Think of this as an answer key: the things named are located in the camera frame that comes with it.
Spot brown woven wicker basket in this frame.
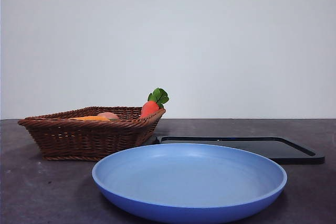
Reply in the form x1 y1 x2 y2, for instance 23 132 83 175
17 106 166 162

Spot pale brown egg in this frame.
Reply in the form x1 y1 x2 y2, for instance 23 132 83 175
97 112 120 120

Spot black flat rectangular tray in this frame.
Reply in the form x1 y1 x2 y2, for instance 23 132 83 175
151 136 326 165

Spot light blue round plate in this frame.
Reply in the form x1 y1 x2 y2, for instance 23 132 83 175
91 143 288 224

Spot yellow toy corn cob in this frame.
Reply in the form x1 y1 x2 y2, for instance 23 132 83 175
68 115 112 122

